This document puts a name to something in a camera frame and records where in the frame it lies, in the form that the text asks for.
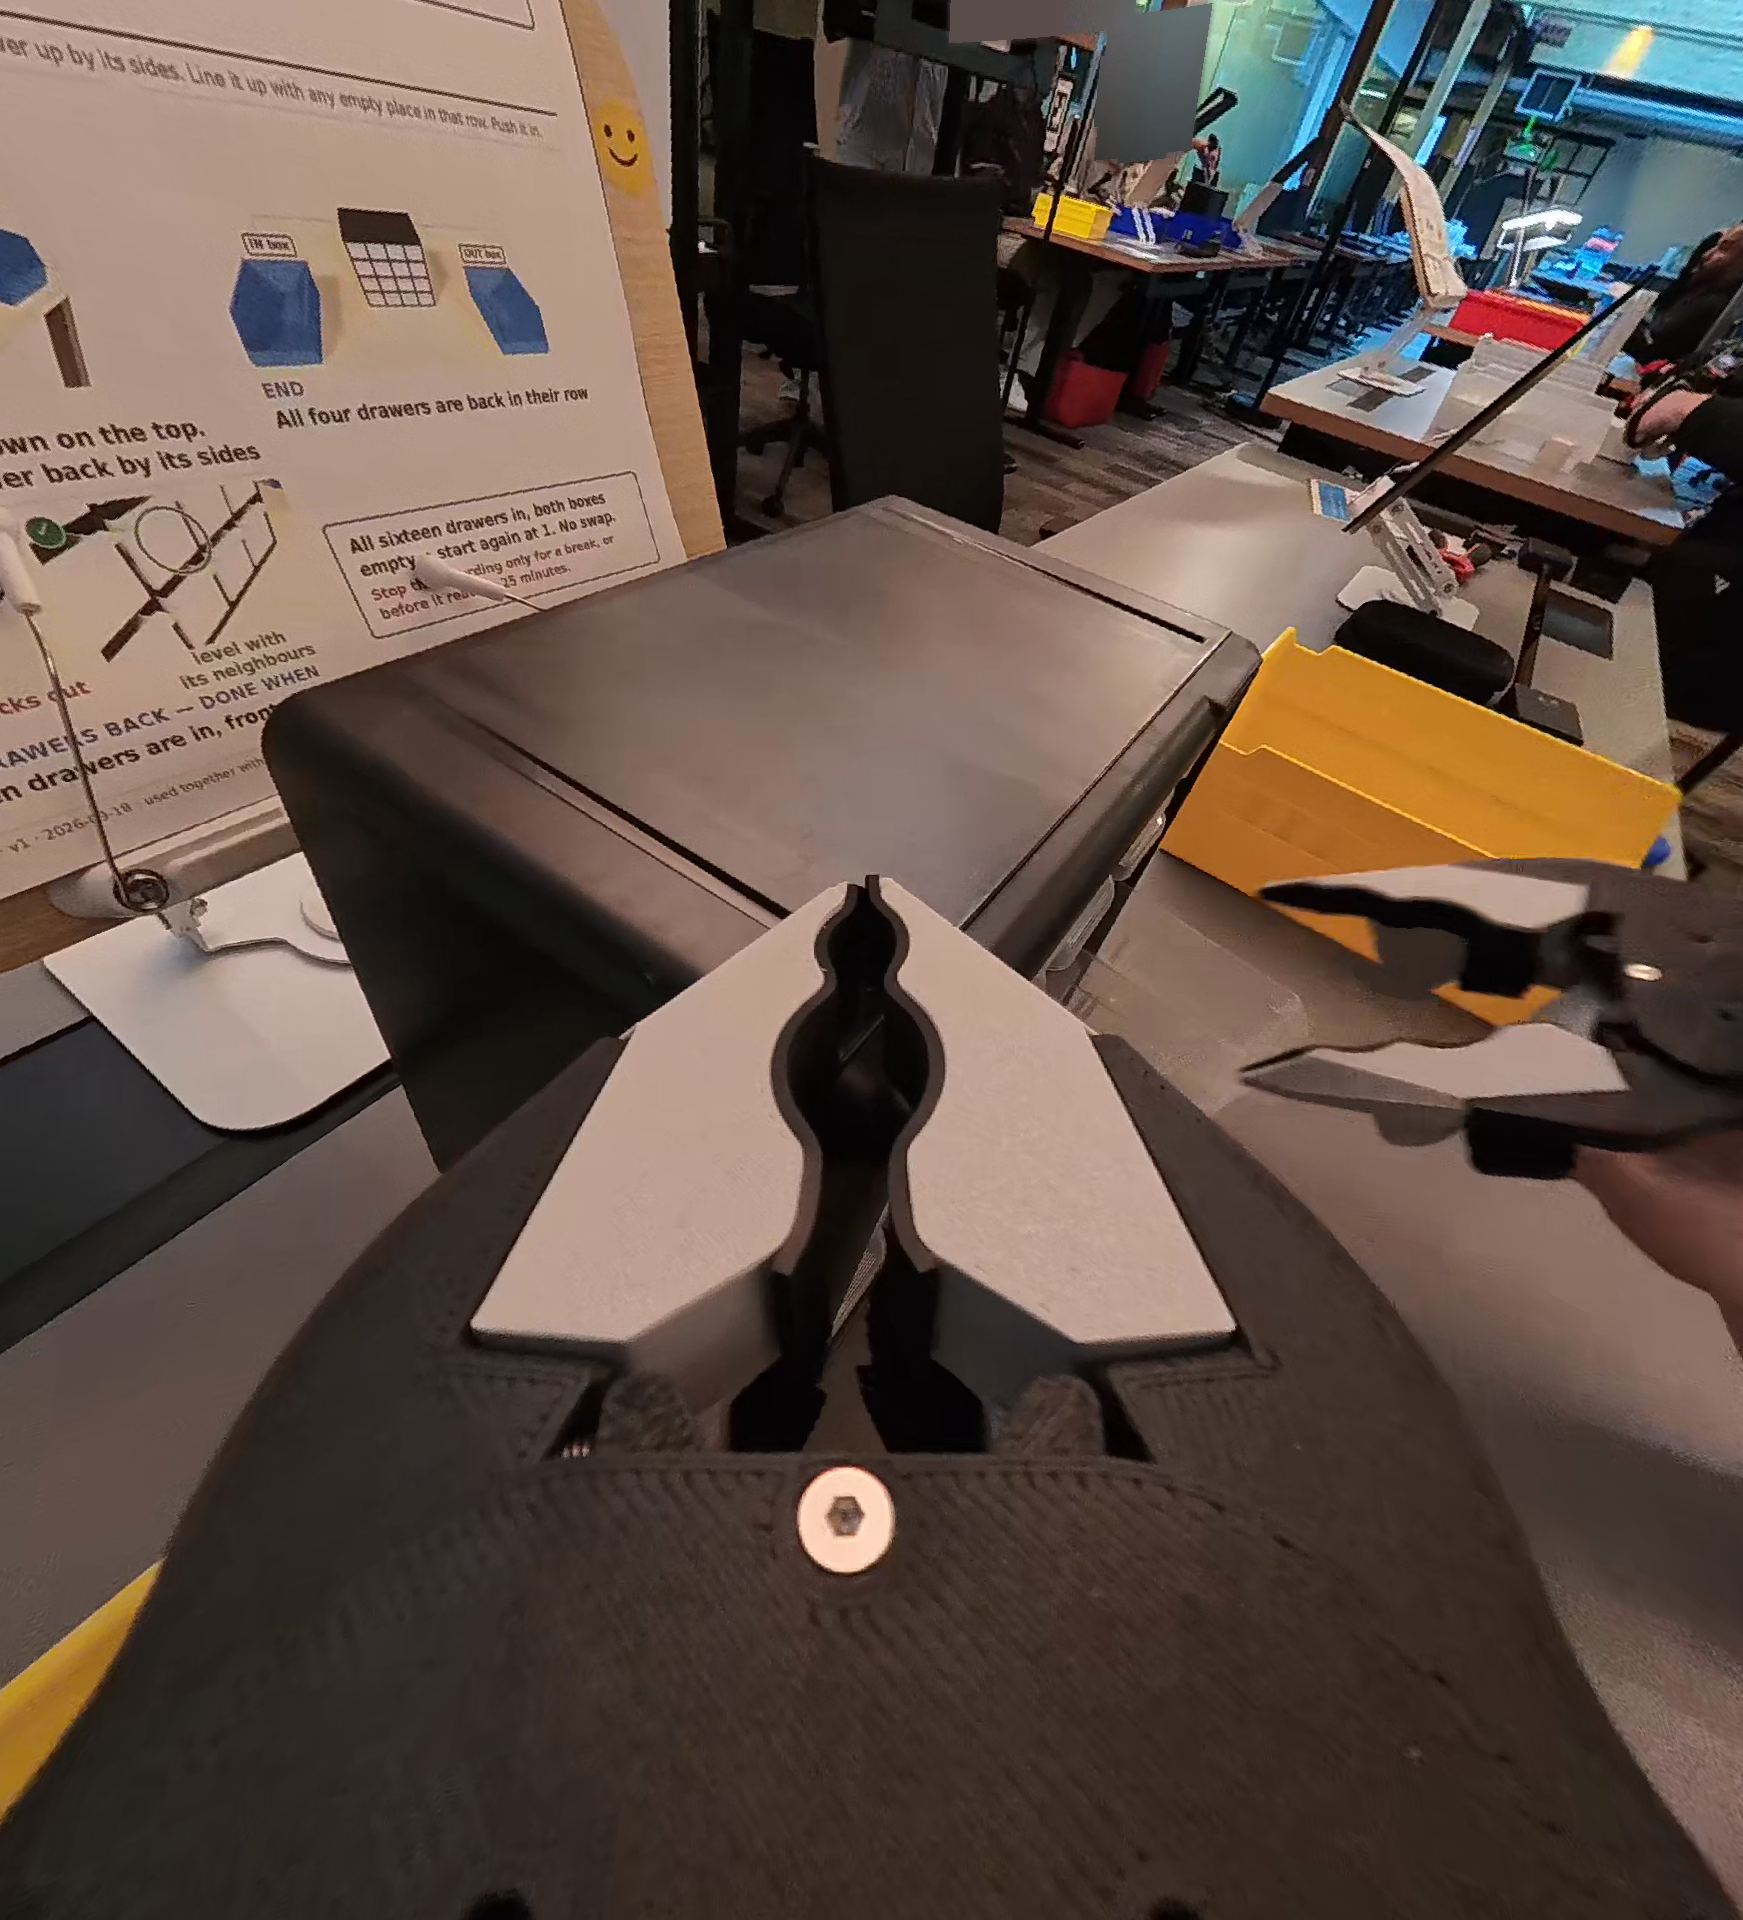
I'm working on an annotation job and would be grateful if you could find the black zip case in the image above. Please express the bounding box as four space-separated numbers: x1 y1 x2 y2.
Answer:
1331 601 1518 712

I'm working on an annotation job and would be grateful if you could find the black panel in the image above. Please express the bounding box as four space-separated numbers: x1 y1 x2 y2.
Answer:
805 150 1008 530

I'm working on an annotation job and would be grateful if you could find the black drawer cabinet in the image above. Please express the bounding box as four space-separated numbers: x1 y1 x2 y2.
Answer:
264 494 1263 1179

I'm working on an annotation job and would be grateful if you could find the person's right hand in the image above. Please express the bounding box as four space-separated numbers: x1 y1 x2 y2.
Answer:
1572 1112 1743 1521

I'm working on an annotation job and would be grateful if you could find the white poster stand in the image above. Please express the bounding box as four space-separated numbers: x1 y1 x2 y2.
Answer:
42 817 401 1137

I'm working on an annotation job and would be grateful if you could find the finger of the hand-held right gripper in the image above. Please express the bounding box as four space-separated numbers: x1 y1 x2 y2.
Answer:
1257 858 1601 1002
1240 1021 1634 1123

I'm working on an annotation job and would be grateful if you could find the white tethered magnetic pin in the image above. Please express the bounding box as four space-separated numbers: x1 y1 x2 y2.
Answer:
410 553 540 615

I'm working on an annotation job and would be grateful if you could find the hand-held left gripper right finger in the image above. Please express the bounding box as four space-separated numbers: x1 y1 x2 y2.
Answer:
885 880 1243 1378

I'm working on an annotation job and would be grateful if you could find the white document stand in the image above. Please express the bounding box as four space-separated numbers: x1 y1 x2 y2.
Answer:
1321 117 1475 400

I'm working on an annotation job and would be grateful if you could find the white sign stand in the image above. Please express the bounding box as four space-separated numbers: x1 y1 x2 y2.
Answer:
1333 494 1484 633

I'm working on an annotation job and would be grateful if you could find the wooden work desk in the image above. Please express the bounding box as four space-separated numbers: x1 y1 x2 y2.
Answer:
1002 216 1414 452

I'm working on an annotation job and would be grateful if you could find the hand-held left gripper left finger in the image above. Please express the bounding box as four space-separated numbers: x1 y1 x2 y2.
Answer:
471 880 892 1378

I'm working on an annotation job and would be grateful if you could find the yellow smiley sticker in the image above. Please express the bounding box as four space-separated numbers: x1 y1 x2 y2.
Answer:
586 96 662 199

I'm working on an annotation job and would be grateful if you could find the black sign board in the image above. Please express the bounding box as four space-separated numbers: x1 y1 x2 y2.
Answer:
1344 268 1665 536

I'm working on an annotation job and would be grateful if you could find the instruction sheet on board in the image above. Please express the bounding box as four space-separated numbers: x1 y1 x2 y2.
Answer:
0 0 732 995

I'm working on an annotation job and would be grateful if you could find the red plastic bin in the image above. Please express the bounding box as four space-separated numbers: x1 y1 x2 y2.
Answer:
1042 347 1131 433
1455 288 1596 355

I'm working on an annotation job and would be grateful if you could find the black office chair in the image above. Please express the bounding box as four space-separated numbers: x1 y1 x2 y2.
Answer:
722 212 820 460

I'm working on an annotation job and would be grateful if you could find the black metal stand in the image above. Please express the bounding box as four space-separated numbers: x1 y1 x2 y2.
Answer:
1505 547 1618 748

